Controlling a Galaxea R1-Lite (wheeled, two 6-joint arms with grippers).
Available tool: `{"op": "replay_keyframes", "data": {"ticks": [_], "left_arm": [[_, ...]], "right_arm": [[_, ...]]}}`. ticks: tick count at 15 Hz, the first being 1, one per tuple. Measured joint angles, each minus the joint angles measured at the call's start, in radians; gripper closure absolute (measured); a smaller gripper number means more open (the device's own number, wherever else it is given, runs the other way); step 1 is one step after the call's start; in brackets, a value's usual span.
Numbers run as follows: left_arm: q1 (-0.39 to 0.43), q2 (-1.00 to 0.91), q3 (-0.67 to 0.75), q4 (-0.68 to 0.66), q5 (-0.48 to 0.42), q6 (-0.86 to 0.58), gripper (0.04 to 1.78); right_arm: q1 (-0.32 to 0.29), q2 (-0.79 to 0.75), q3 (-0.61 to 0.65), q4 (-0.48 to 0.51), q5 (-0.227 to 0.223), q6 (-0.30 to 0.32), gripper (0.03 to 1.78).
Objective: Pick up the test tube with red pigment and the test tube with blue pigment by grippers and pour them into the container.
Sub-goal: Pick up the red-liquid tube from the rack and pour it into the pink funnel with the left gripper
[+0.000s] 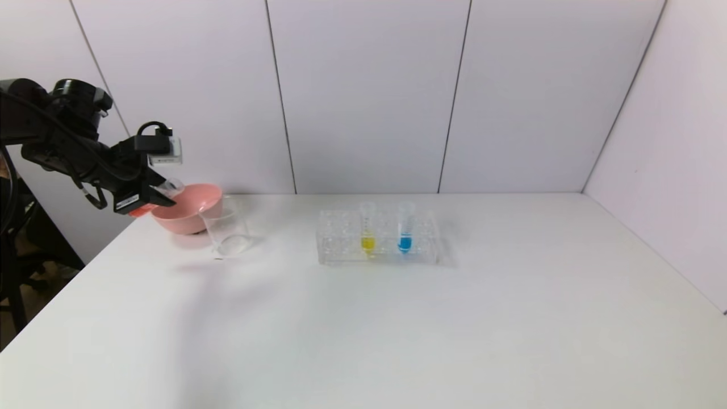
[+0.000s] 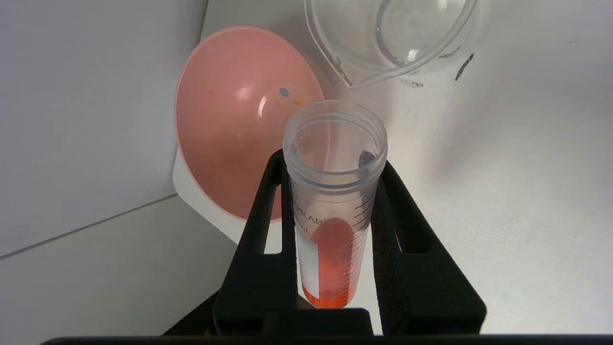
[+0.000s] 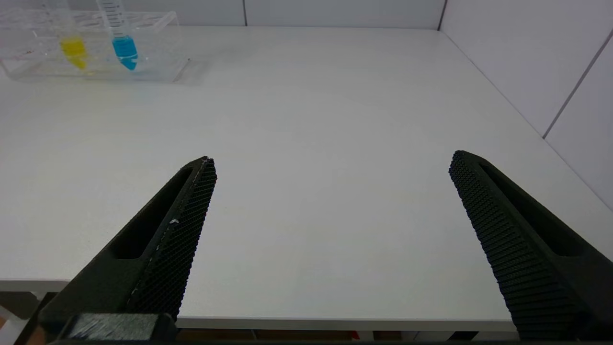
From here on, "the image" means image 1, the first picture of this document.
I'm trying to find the test tube with red pigment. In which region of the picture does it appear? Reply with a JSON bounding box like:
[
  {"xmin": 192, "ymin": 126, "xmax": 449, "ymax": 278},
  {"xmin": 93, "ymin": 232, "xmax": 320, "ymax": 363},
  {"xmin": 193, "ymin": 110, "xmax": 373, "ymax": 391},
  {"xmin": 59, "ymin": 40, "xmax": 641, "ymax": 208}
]
[{"xmin": 129, "ymin": 178, "xmax": 186, "ymax": 218}]

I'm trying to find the test tube with yellow pigment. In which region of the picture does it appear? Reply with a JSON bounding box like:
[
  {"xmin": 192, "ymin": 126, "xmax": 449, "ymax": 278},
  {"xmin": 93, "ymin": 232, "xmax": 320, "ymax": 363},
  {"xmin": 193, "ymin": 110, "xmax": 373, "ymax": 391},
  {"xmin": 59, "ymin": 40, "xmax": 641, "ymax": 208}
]
[{"xmin": 360, "ymin": 201, "xmax": 377, "ymax": 256}]

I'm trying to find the clear acrylic test tube rack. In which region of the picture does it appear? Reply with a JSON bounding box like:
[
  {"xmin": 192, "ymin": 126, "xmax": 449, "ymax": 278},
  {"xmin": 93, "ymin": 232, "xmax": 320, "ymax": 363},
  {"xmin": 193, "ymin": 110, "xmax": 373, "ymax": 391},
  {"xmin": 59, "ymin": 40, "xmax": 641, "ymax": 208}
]
[{"xmin": 317, "ymin": 209, "xmax": 440, "ymax": 265}]

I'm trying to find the test tube with blue pigment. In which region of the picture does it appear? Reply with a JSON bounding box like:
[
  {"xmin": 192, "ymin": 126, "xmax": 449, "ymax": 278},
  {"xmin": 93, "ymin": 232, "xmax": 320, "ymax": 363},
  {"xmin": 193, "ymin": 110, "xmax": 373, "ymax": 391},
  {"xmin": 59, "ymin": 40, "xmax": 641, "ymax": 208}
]
[{"xmin": 397, "ymin": 201, "xmax": 414, "ymax": 254}]

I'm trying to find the clear glass beaker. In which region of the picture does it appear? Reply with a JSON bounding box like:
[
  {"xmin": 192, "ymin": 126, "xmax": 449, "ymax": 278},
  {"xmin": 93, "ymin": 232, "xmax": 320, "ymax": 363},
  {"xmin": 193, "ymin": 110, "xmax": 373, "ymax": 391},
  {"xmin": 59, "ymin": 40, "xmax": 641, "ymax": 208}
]
[{"xmin": 200, "ymin": 196, "xmax": 252, "ymax": 257}]

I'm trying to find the pink plastic bowl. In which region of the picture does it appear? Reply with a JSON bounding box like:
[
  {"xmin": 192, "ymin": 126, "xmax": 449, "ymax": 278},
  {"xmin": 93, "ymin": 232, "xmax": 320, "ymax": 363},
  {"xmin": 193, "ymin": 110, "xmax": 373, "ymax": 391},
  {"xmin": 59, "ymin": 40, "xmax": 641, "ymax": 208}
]
[{"xmin": 149, "ymin": 183, "xmax": 224, "ymax": 236}]

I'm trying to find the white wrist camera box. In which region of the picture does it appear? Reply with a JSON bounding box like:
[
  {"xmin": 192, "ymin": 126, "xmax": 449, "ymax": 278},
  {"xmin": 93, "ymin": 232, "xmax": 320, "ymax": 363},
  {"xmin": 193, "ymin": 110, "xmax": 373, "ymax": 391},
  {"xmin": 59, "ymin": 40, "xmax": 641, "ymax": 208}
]
[{"xmin": 149, "ymin": 136, "xmax": 184, "ymax": 167}]

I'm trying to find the thin black camera cable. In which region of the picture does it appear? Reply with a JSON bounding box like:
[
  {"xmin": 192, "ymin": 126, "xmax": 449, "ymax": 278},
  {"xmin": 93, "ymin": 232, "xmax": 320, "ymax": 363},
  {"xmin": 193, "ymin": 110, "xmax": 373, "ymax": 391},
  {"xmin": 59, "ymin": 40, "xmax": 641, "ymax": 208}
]
[{"xmin": 136, "ymin": 120, "xmax": 173, "ymax": 138}]

